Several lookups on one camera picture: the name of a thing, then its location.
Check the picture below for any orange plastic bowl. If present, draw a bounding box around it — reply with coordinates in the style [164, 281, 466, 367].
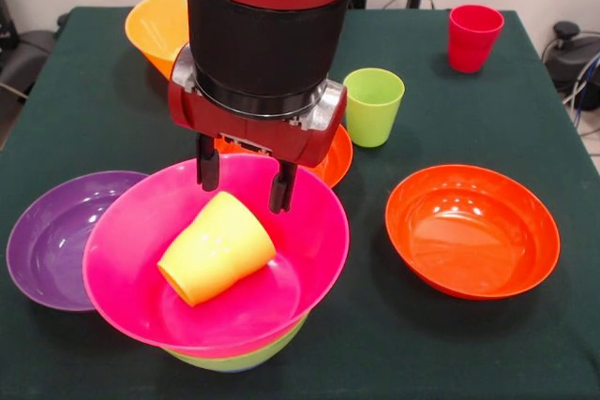
[124, 0, 190, 82]

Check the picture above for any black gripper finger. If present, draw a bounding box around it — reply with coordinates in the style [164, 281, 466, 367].
[267, 158, 299, 215]
[194, 132, 221, 193]

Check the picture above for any green plastic cup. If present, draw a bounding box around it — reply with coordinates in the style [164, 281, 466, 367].
[343, 67, 407, 149]

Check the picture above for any yellow plastic cup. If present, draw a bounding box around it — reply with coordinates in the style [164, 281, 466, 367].
[157, 190, 278, 308]

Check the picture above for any purple plastic bowl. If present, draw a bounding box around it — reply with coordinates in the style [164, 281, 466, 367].
[6, 170, 150, 313]

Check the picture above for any dark green tablecloth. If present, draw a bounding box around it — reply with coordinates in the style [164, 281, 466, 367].
[0, 5, 600, 400]

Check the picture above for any red plastic bowl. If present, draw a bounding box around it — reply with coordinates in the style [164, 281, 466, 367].
[213, 122, 354, 189]
[384, 164, 562, 301]

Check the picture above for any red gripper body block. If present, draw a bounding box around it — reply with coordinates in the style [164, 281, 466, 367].
[167, 81, 348, 169]

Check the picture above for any pink plastic bowl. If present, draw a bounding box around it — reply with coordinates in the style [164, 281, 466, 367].
[82, 153, 351, 359]

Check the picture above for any green plastic bowl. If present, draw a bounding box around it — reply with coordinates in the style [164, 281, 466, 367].
[163, 314, 310, 374]

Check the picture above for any red plastic cup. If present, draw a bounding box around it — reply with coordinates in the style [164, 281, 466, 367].
[447, 4, 506, 75]

